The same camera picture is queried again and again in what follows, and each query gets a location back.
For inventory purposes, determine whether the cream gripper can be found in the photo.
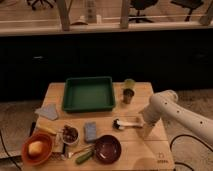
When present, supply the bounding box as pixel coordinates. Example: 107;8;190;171
137;117;155;139

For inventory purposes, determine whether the white dish brush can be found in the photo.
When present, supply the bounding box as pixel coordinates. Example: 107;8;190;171
113;119;142;130

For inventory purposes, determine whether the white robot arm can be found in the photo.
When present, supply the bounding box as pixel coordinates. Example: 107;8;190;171
140;90;213;147

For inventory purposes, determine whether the green plastic tray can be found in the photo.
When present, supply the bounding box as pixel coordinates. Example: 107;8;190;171
62;76;116;113

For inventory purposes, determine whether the dark metal cup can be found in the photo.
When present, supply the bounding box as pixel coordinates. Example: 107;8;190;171
123;88;134;104

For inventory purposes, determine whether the yellow-green cup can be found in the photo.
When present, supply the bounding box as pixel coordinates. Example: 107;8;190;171
124;79;135;89

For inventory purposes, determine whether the dark maroon bowl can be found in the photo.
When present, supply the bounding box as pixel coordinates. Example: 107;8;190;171
94;135;122;164

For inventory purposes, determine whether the blue sponge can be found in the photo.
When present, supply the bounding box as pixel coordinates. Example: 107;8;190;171
84;122;97;143

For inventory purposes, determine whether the wooden table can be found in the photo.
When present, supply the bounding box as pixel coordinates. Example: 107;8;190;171
23;82;174;171

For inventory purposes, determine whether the green cucumber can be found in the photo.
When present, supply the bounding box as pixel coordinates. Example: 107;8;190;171
75;150;93;165

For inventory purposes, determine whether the small white bowl with food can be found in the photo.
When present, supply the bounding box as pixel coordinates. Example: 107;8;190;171
61;125;79;146

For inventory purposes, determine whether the metal fork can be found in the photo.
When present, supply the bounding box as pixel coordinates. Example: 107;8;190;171
68;145;93;159

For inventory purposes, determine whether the yellow banana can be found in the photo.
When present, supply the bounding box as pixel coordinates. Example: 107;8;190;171
36;125;56;135

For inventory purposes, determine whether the grey folded cloth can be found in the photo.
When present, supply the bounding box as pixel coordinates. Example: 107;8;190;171
35;104;58;121

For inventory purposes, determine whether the yellow potato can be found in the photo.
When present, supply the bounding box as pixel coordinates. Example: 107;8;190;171
28;141;43;157

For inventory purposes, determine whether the black office chair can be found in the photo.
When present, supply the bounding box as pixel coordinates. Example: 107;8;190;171
129;0;158;23
26;0;54;11

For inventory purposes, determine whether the orange bowl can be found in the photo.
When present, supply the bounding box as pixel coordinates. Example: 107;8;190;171
21;132;53;166

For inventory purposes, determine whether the black office chair left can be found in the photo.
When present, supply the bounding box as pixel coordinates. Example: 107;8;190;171
26;0;54;11

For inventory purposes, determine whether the black cable on floor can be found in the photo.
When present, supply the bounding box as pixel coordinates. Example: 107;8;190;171
169;133;213;171

